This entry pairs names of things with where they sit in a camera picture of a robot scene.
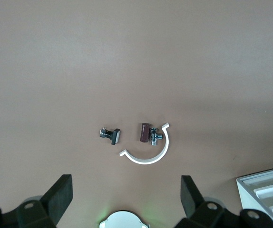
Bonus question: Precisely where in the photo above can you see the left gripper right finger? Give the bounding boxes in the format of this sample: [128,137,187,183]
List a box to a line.
[176,175,225,228]

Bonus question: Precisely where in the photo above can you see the white curved clamp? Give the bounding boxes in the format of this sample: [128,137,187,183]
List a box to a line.
[118,122,170,165]

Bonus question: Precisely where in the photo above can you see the small black switch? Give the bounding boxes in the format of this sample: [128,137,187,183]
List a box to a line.
[99,127,122,146]

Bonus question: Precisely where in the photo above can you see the chrome valve fitting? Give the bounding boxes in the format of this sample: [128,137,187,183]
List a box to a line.
[149,127,164,146]

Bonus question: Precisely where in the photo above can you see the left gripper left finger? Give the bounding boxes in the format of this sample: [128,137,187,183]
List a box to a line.
[16,174,74,228]

